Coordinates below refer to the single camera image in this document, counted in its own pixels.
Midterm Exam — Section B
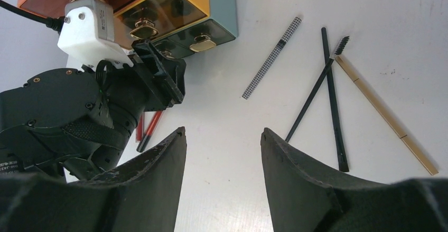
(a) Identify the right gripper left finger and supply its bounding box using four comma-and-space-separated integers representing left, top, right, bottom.
1, 127, 187, 231

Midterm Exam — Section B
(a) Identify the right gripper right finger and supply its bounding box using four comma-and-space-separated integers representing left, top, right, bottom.
260, 128, 447, 231

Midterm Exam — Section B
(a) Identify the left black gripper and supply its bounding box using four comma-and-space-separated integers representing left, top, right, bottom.
1, 39, 186, 180

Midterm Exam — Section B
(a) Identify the red lipstick black cap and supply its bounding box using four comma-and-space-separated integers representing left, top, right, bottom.
136, 111, 163, 153

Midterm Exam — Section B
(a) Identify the orange three-drawer organizer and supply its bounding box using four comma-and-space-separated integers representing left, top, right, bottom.
17, 0, 238, 58

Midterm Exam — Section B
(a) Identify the wooden handle brush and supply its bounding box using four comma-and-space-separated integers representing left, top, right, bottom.
335, 55, 439, 175

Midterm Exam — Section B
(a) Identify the black thin brush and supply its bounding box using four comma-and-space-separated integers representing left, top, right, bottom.
321, 27, 349, 172
284, 36, 351, 144

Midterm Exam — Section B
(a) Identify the pink lip gloss tube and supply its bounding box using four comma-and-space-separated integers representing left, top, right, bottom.
135, 113, 145, 143

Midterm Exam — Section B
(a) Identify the grey silver pencil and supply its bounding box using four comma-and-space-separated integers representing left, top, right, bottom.
241, 16, 303, 100

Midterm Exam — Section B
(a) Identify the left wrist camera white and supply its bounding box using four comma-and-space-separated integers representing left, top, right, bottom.
57, 0, 134, 71

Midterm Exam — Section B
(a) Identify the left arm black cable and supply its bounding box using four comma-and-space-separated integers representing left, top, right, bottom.
0, 0, 66, 33

